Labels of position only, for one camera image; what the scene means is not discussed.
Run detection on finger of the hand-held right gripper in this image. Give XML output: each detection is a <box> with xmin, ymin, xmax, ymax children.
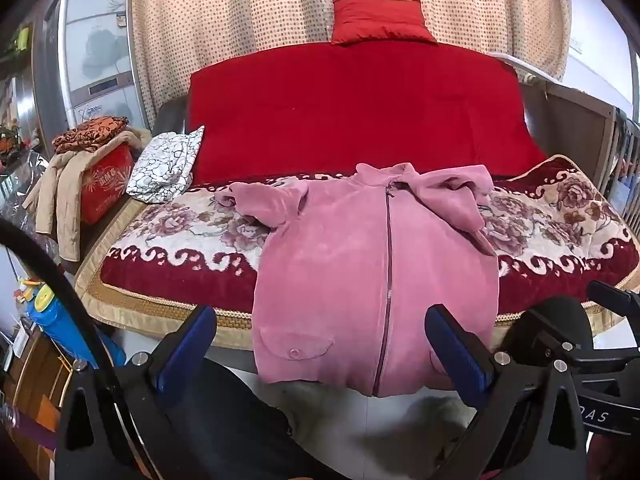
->
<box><xmin>500</xmin><ymin>296</ymin><xmax>598</xmax><ymax>368</ymax></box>
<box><xmin>587</xmin><ymin>281</ymin><xmax>640</xmax><ymax>317</ymax></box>

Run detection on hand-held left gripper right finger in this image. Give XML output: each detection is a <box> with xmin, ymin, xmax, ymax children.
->
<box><xmin>425</xmin><ymin>304</ymin><xmax>601</xmax><ymax>480</ymax></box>

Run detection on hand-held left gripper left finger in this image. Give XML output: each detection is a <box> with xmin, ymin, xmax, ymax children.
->
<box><xmin>55</xmin><ymin>305</ymin><xmax>218</xmax><ymax>480</ymax></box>

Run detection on pink corduroy jacket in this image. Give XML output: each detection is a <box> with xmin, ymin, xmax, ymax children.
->
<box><xmin>215</xmin><ymin>162</ymin><xmax>501</xmax><ymax>398</ymax></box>

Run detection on person's dark trousers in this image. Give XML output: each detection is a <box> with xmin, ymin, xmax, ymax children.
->
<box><xmin>170</xmin><ymin>360</ymin><xmax>326</xmax><ymax>480</ymax></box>

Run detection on floral plush blanket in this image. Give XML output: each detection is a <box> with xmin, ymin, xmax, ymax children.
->
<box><xmin>97</xmin><ymin>155</ymin><xmax>640</xmax><ymax>328</ymax></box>

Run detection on blue yellow toy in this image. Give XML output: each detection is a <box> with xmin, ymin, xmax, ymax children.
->
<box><xmin>17</xmin><ymin>277</ymin><xmax>126</xmax><ymax>371</ymax></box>

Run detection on wooden side table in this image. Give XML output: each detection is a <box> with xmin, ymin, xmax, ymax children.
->
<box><xmin>0</xmin><ymin>330</ymin><xmax>71</xmax><ymax>480</ymax></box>

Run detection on white black patterned cloth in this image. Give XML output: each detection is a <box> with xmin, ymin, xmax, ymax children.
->
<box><xmin>126</xmin><ymin>126</ymin><xmax>206</xmax><ymax>204</ymax></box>

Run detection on red cardboard box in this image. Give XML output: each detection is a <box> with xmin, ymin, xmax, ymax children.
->
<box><xmin>80</xmin><ymin>145</ymin><xmax>136</xmax><ymax>225</ymax></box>

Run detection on beige quilted coat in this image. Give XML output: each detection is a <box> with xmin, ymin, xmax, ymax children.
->
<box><xmin>22</xmin><ymin>127</ymin><xmax>151</xmax><ymax>262</ymax></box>

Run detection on clear plastic wrap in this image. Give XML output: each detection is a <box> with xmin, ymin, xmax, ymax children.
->
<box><xmin>0</xmin><ymin>152</ymin><xmax>56</xmax><ymax>261</ymax></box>

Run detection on orange black patterned cloth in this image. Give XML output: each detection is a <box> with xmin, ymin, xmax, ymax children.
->
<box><xmin>52</xmin><ymin>116</ymin><xmax>130</xmax><ymax>155</ymax></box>

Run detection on dark sofa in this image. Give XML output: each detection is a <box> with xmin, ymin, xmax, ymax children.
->
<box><xmin>150</xmin><ymin>97</ymin><xmax>193</xmax><ymax>136</ymax></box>

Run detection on red blanket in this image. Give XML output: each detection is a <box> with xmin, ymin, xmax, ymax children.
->
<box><xmin>186</xmin><ymin>40</ymin><xmax>551</xmax><ymax>186</ymax></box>

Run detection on flower ornament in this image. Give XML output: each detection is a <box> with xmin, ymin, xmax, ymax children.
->
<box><xmin>0</xmin><ymin>120</ymin><xmax>21</xmax><ymax>163</ymax></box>

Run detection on red pillow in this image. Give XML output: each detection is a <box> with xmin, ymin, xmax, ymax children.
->
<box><xmin>330</xmin><ymin>0</ymin><xmax>438</xmax><ymax>47</ymax></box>

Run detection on dotted beige curtain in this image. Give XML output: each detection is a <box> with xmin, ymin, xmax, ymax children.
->
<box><xmin>127</xmin><ymin>0</ymin><xmax>573</xmax><ymax>131</ymax></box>

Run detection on black cable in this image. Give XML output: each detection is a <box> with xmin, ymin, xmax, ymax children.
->
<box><xmin>0</xmin><ymin>217</ymin><xmax>161</xmax><ymax>480</ymax></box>

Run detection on wooden bed frame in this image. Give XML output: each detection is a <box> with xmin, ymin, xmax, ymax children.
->
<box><xmin>520</xmin><ymin>80</ymin><xmax>640</xmax><ymax>211</ymax></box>

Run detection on white plastic rail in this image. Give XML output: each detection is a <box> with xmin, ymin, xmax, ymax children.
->
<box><xmin>487</xmin><ymin>52</ymin><xmax>556</xmax><ymax>82</ymax></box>

